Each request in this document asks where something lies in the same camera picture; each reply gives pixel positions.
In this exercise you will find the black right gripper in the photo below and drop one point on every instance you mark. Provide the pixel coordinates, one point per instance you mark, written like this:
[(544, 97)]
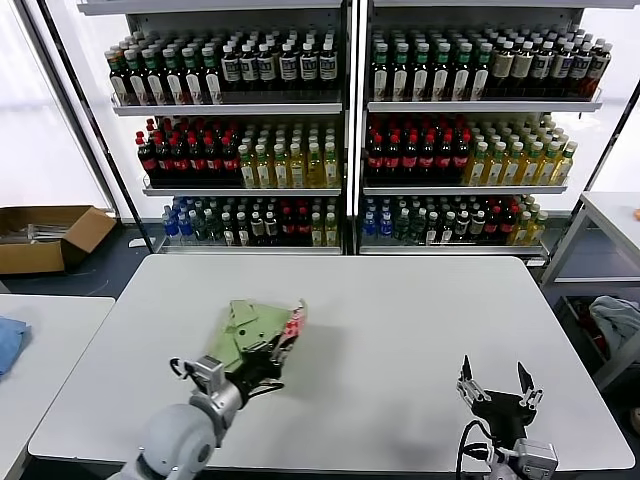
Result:
[(505, 412)]

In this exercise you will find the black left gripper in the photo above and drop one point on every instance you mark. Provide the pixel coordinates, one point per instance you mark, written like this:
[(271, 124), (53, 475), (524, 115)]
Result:
[(260, 372)]

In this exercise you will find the green polo shirt red print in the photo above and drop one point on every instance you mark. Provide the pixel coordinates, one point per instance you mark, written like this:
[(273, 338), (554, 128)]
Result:
[(250, 330)]

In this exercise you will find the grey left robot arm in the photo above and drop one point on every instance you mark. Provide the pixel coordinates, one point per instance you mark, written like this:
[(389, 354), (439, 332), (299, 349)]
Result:
[(175, 440)]

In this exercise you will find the grey white clothes pile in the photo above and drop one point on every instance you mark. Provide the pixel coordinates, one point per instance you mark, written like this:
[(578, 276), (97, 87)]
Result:
[(617, 320)]

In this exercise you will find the dark storage crate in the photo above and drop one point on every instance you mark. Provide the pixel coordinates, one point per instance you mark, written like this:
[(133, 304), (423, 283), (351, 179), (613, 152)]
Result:
[(575, 325)]

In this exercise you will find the small white-cap dark bottle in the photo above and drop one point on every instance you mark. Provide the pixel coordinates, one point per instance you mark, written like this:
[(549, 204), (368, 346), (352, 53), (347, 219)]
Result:
[(432, 230), (478, 227), (462, 227), (447, 230), (256, 231), (242, 232), (270, 231), (228, 232)]

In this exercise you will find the small red-cap cola bottle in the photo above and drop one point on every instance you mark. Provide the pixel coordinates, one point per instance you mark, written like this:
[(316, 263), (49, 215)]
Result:
[(507, 227), (492, 227), (287, 230), (303, 230)]

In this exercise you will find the small yellow tea bottle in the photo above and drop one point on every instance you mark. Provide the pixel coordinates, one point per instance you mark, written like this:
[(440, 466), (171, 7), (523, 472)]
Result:
[(536, 230), (316, 232), (330, 232), (521, 230)]

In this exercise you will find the dark green water bottle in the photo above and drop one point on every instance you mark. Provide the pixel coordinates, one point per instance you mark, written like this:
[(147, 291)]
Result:
[(416, 229), (401, 229), (201, 229), (215, 229)]

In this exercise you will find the blue water bottle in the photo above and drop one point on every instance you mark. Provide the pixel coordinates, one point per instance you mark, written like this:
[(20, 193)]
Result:
[(369, 227), (184, 227), (385, 227), (169, 227)]

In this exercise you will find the small white floor item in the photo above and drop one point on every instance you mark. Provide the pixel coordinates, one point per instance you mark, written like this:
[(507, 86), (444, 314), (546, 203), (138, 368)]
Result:
[(135, 243)]

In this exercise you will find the black slanted pole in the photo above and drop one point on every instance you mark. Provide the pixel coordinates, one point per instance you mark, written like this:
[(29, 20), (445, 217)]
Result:
[(133, 216), (618, 135)]

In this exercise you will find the white side table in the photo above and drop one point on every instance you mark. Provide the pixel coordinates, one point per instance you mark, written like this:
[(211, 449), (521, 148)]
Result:
[(55, 350)]

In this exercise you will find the grey metal shelf unit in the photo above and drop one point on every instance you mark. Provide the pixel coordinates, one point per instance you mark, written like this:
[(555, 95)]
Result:
[(225, 110), (475, 106)]

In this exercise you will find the open cardboard box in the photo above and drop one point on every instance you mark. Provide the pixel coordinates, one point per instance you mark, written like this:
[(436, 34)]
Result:
[(30, 255)]

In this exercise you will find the folded blue cloth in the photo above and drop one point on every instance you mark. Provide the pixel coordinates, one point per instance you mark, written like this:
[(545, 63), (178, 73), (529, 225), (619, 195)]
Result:
[(12, 345)]

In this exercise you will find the grey wrapped parts bundle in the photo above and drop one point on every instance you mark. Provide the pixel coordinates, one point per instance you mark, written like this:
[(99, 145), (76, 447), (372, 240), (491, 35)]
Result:
[(35, 234)]

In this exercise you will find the green-cap dark tea bottle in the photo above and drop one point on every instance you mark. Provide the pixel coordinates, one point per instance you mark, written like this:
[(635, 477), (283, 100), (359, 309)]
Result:
[(154, 86), (461, 75), (213, 85), (136, 86), (441, 75), (400, 75), (174, 86), (480, 75), (194, 85), (380, 75), (420, 75), (120, 87)]

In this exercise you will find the white-cap blue-label drink bottle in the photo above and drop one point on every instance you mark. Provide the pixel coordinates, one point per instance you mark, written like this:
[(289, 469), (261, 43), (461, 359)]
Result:
[(287, 67), (561, 67), (248, 69), (230, 70), (327, 66), (266, 68), (542, 67), (307, 66), (580, 68)]

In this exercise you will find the white-cap tan-label drink bottle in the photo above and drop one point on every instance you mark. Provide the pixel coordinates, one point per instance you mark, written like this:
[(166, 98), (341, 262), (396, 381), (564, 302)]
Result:
[(501, 67), (521, 67)]

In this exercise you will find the white-cap amber drink bottle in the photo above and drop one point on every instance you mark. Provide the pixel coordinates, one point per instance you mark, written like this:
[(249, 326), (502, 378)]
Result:
[(598, 70)]

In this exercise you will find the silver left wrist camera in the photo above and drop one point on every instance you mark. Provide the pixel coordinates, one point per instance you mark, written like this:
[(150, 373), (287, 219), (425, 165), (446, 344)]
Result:
[(209, 371)]

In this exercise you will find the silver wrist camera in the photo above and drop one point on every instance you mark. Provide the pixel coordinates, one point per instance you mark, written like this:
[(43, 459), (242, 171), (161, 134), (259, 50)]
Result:
[(537, 457), (209, 371)]

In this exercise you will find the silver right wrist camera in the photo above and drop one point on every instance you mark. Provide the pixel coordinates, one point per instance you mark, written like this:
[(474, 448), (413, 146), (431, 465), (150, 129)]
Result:
[(537, 457)]

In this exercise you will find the grey frame white table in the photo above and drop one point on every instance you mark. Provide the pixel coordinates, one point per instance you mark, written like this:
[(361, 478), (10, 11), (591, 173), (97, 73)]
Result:
[(610, 210)]

